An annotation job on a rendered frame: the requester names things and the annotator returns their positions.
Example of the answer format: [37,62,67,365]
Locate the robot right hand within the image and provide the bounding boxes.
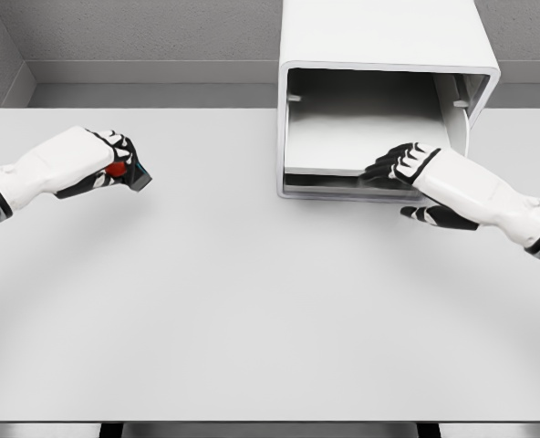
[358,141,481,232]

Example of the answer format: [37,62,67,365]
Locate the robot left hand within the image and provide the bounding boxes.
[36,126,140,201]

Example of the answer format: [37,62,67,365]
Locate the black load switch red knob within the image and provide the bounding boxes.
[104,159,153,194]

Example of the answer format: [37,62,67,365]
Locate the white cabinet drawer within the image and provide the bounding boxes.
[283,99,473,198]

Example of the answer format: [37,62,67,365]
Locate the white tabletop storage cabinet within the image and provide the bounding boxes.
[276,0,501,204]

